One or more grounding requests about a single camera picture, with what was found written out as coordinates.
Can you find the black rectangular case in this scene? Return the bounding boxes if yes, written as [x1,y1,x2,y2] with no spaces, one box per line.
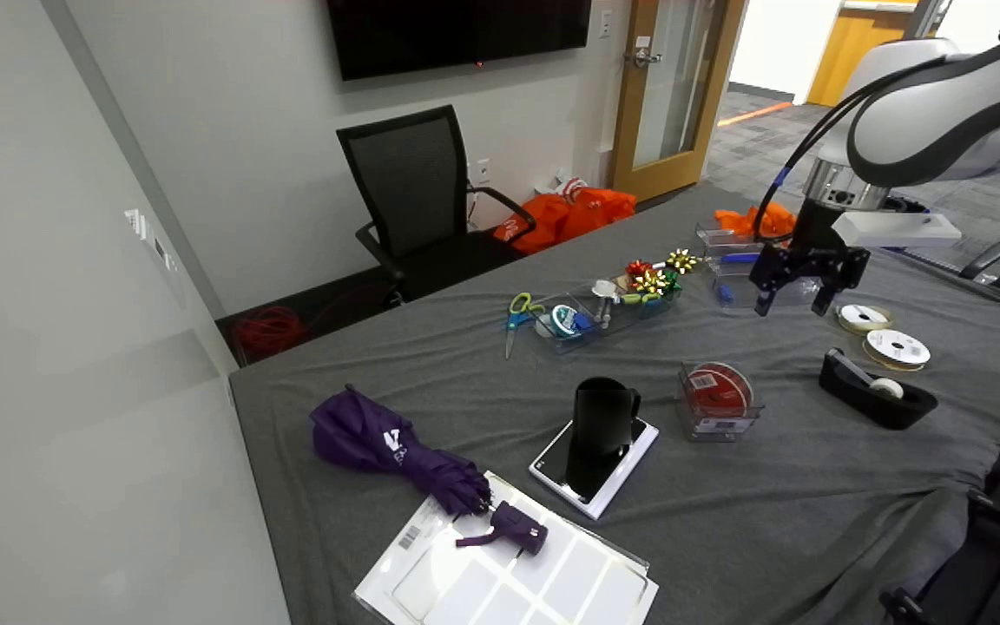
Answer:
[814,348,939,436]

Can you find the green gift bow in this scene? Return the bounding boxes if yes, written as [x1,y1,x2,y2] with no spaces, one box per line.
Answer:
[622,276,680,308]

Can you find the blue white tape roll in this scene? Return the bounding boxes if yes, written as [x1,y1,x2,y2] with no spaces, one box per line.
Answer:
[541,304,601,344]

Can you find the orange plastic object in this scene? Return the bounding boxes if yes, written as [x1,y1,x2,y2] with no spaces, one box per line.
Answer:
[711,203,803,248]

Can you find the white gift bow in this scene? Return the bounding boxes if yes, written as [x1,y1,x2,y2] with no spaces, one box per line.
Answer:
[588,276,623,332]

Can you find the orange plastic bag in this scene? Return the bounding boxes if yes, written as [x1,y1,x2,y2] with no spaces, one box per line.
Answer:
[493,186,642,260]

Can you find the grey tablecloth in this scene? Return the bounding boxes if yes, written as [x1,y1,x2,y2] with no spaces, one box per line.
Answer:
[226,178,1000,625]

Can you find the white laminated sheet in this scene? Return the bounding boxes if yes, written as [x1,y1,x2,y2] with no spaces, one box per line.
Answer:
[349,467,662,625]

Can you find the white ribbon spool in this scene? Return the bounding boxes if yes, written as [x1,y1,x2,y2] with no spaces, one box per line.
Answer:
[834,304,893,342]
[861,328,932,375]

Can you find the white wall switch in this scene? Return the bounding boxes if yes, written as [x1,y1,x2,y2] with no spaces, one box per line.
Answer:
[120,204,177,270]

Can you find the clear plastic container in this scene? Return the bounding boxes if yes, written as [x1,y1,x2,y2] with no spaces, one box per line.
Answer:
[695,222,804,281]

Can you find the black mesh office chair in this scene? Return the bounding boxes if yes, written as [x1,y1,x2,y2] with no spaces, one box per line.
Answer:
[332,102,537,306]

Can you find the purple folded umbrella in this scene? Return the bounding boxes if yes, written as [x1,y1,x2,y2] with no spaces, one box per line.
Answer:
[309,384,493,522]

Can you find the black mug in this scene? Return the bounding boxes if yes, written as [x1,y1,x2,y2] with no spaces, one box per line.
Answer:
[563,375,644,490]

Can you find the red cable coil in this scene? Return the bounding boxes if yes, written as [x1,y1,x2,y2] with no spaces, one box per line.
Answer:
[231,306,312,364]

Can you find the yellow wooden cabinet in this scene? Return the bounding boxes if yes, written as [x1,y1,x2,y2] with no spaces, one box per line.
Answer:
[804,5,915,116]

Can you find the yellow gift bow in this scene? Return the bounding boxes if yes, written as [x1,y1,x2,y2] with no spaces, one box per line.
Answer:
[662,242,701,279]

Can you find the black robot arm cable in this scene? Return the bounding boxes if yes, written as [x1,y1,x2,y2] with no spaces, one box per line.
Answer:
[748,24,1000,248]

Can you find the black wall television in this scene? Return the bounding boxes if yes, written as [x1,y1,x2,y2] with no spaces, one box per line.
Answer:
[324,0,594,83]

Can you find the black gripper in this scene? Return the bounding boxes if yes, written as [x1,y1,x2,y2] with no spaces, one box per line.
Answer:
[748,195,875,320]

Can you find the red gift bow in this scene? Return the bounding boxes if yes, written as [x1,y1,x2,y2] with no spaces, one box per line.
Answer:
[622,257,658,291]

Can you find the wooden door with glass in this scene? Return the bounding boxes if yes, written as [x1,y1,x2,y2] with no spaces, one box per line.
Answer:
[605,0,748,204]

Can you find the colourful toy rings cluster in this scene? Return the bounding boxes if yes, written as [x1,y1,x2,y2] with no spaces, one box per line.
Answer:
[527,254,701,344]

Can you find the green handled scissors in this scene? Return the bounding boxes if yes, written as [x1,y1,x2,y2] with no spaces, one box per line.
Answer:
[504,288,545,357]

